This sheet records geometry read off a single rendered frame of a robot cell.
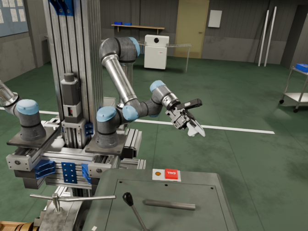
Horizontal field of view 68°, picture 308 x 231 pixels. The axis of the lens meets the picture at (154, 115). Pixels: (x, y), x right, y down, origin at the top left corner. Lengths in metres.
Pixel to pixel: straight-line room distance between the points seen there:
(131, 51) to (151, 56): 6.14
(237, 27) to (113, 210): 9.53
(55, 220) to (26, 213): 1.81
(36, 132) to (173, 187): 0.96
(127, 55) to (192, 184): 0.76
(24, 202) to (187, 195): 2.19
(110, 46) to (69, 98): 0.45
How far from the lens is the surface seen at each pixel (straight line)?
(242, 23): 10.14
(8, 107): 1.68
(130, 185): 1.07
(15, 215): 2.86
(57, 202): 1.00
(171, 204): 0.98
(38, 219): 1.18
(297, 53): 10.15
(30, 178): 1.71
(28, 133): 1.63
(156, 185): 1.07
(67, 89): 1.50
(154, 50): 7.42
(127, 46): 1.31
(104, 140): 1.44
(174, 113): 1.07
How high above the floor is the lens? 1.99
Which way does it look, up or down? 26 degrees down
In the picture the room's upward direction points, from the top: 4 degrees clockwise
